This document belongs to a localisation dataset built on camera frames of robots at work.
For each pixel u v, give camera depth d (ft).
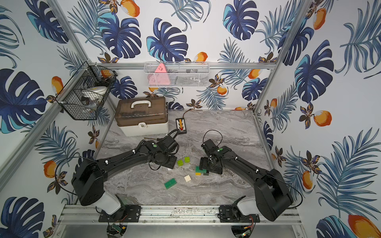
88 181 1.42
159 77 2.96
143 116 2.95
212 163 2.33
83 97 2.81
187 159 3.05
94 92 2.62
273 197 1.37
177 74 3.29
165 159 2.34
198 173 2.84
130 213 2.44
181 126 3.60
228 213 2.44
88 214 2.49
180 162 2.97
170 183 2.74
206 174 2.86
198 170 2.80
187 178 2.80
